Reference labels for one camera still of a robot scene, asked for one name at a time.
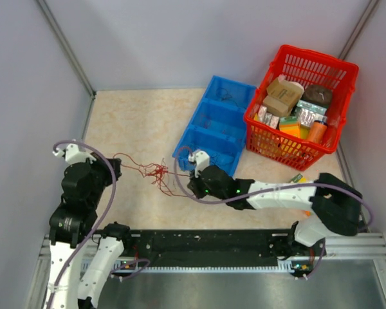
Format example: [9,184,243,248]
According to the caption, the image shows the black thin wire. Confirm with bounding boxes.
[208,151,235,169]

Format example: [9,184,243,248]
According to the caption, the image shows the red wire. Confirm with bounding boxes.
[112,153,194,199]

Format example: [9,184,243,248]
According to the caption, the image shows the thin brown wire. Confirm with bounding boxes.
[216,86,247,109]

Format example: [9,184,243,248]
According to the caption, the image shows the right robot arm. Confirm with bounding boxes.
[187,165,362,255]

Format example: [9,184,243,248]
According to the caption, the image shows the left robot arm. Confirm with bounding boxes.
[44,156,133,308]

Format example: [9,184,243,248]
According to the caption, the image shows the blue three-compartment bin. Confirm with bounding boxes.
[172,75,256,176]

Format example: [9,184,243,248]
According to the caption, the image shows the silver foil packets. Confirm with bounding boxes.
[253,106,280,129]

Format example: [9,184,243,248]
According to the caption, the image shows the orange yellow sponge pack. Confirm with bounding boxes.
[289,173,308,183]

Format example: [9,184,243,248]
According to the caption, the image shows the lower brown cardboard box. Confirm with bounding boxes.
[262,95,293,118]

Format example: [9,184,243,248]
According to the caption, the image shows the brown cardboard box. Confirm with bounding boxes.
[267,75,304,106]
[262,95,293,118]

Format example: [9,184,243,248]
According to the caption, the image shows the yellow sponge pack in basket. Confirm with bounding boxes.
[279,116,309,140]

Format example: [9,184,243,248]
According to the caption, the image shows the upper brown cardboard box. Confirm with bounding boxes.
[267,75,304,106]

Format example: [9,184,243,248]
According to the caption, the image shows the orange bottle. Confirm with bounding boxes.
[306,120,328,144]

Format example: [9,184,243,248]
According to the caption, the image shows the teal tissue pack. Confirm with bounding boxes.
[295,100,327,127]

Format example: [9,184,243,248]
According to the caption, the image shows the dark brown round item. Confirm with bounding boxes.
[302,84,333,106]

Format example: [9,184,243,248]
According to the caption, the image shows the red plastic basket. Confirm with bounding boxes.
[244,45,359,171]

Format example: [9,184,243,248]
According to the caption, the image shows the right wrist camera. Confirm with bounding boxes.
[188,149,210,178]

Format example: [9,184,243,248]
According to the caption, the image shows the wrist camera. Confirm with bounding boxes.
[53,144,96,165]
[188,149,210,178]

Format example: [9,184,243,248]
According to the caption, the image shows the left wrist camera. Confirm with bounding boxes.
[53,144,96,165]

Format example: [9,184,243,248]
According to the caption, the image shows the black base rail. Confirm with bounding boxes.
[120,229,331,267]

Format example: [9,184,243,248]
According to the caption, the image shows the white cable duct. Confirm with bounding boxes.
[80,259,297,274]

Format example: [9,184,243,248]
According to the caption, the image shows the left aluminium corner post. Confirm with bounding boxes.
[35,0,96,99]

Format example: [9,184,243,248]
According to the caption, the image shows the aluminium corner post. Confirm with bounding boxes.
[35,0,96,99]
[338,0,381,61]

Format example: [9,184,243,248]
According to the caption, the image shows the right aluminium corner post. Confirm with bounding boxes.
[338,0,381,61]

